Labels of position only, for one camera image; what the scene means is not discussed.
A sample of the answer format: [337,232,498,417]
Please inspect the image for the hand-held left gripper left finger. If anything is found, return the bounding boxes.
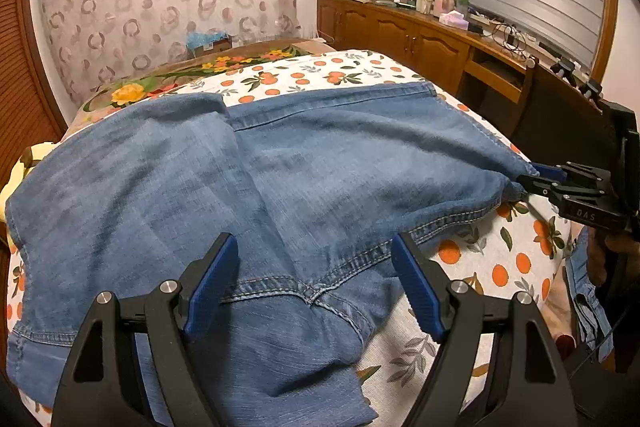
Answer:
[50,232,238,427]

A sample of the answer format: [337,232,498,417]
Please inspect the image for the yellow plush toy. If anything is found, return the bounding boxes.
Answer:
[0,142,53,223]

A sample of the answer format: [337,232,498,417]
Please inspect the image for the blue denim pants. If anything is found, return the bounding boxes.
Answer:
[5,81,541,427]

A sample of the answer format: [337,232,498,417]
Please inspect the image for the pink tissue pack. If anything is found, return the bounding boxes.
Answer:
[440,11,471,30]

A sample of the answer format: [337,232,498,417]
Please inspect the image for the person's right hand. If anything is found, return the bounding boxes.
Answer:
[586,227,640,288]

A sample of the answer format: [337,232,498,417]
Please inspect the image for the person's denim clothing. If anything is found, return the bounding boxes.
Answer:
[564,237,616,363]

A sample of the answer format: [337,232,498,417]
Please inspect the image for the tangled cables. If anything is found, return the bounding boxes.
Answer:
[487,22,538,55]

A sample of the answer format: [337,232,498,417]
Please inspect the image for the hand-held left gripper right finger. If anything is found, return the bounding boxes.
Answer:
[391,232,576,427]

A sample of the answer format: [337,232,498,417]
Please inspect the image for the brown louvered wardrobe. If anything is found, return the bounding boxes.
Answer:
[0,0,68,188]

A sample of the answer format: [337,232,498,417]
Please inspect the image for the floral blanket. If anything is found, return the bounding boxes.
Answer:
[65,39,341,132]

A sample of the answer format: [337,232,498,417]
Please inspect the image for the cardboard box with blue bag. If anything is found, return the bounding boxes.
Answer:
[186,31,233,58]

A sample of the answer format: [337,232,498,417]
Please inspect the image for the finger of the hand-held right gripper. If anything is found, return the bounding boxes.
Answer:
[516,174,558,202]
[531,162,568,182]

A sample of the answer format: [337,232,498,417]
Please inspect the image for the wooden cabinet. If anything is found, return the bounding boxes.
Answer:
[316,0,616,138]

